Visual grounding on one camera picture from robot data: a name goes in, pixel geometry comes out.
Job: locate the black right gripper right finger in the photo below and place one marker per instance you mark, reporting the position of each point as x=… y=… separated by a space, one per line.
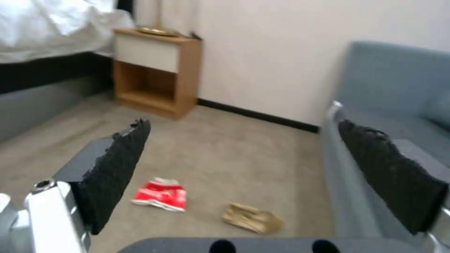
x=390 y=168

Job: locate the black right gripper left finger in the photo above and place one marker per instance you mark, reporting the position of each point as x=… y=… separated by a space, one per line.
x=105 y=174

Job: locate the blue-grey fabric sofa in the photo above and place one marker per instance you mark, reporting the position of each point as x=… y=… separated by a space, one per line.
x=383 y=137

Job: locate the crushed red paper cup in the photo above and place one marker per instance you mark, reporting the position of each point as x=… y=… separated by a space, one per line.
x=160 y=194

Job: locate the wooden nightstand with white drawer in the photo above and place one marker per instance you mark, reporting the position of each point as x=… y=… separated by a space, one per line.
x=157 y=72

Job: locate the bed with white duvet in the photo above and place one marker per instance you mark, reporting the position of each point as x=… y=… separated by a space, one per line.
x=52 y=58

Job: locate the crumpled brown paper bag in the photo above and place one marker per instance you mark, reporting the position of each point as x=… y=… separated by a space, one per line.
x=251 y=216

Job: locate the gold lamp base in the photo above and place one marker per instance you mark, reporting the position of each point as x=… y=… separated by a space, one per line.
x=157 y=26

